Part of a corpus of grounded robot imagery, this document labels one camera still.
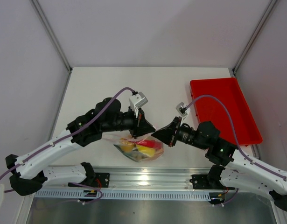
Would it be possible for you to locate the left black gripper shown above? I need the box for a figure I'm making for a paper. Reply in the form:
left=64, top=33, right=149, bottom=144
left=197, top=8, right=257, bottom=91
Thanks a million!
left=101, top=105, right=155, bottom=139

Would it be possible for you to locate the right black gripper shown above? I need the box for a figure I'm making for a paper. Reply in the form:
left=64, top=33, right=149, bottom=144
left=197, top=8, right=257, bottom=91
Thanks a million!
left=151, top=116, right=208, bottom=150

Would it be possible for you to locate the red toy chili pepper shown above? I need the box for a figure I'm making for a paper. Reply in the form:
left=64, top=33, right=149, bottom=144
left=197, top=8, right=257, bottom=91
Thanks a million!
left=135, top=140, right=162, bottom=149

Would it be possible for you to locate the clear pink zip top bag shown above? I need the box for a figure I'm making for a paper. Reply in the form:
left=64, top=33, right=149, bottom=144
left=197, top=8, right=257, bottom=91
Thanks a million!
left=102, top=134, right=164, bottom=162

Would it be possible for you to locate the small yellow toy mango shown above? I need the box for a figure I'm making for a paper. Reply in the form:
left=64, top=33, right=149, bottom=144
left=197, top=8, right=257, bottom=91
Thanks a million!
left=119, top=139, right=136, bottom=153

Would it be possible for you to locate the longan bunch with leaves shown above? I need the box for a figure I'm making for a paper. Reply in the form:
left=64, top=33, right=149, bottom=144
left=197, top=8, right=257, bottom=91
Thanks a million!
left=123, top=151, right=146, bottom=162

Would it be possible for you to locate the yellow toy pepper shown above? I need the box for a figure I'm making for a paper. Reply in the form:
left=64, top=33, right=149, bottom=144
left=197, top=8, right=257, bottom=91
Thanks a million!
left=136, top=144, right=156, bottom=157

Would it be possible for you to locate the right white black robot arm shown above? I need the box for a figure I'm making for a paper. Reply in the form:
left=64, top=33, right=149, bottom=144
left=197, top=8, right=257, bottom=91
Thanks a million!
left=152, top=117, right=287, bottom=212

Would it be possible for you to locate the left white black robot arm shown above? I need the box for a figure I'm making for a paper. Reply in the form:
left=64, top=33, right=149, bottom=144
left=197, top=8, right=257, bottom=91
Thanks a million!
left=5, top=93, right=155, bottom=196

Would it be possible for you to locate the red plastic tray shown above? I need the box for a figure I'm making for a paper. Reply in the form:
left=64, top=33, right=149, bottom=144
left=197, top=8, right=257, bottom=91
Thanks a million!
left=190, top=77, right=263, bottom=146

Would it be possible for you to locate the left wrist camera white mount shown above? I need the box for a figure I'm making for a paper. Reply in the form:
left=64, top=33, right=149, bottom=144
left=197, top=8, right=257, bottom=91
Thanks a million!
left=129, top=91, right=148, bottom=117

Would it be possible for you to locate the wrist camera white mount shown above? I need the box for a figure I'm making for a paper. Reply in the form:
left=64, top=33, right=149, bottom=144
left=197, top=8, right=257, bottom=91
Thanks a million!
left=129, top=91, right=148, bottom=117
left=176, top=102, right=190, bottom=123

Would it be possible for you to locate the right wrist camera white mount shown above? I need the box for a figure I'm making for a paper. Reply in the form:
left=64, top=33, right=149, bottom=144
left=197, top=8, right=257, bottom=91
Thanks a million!
left=176, top=102, right=190, bottom=123

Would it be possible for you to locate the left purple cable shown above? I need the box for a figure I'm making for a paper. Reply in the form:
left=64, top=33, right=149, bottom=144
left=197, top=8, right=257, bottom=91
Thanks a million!
left=0, top=87, right=137, bottom=193

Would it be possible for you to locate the purple cable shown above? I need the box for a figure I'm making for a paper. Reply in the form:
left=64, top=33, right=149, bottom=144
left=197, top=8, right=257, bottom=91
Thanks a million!
left=180, top=94, right=287, bottom=182
left=0, top=87, right=137, bottom=193

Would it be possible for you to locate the aluminium mounting rail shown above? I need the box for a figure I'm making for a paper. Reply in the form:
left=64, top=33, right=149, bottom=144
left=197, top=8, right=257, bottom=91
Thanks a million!
left=40, top=165, right=280, bottom=192

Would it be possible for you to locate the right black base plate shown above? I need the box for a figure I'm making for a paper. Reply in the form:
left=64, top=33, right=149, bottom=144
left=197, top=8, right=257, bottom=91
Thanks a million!
left=189, top=174, right=224, bottom=190

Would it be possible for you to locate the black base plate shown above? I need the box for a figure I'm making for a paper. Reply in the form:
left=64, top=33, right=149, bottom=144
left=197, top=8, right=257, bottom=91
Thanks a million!
left=68, top=172, right=110, bottom=188
left=189, top=174, right=224, bottom=190

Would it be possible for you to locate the white slotted cable duct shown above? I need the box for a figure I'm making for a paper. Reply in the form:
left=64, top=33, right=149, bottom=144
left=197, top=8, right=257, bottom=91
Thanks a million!
left=35, top=189, right=210, bottom=201

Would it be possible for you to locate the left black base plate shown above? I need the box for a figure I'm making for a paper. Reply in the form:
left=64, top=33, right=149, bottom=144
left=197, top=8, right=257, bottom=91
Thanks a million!
left=68, top=172, right=110, bottom=188

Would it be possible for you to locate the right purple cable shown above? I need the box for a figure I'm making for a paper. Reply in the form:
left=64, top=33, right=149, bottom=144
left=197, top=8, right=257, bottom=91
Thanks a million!
left=180, top=94, right=287, bottom=182

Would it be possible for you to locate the left aluminium frame post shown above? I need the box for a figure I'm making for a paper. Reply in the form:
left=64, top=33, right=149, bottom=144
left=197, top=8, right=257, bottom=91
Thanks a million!
left=29, top=0, right=72, bottom=74

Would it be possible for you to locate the aluminium frame post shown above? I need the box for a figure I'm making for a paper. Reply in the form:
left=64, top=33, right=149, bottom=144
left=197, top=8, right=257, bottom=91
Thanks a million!
left=29, top=0, right=72, bottom=74
left=229, top=0, right=280, bottom=77

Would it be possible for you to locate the right aluminium frame post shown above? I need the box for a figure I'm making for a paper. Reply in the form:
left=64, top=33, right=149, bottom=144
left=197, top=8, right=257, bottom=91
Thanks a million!
left=229, top=0, right=280, bottom=77

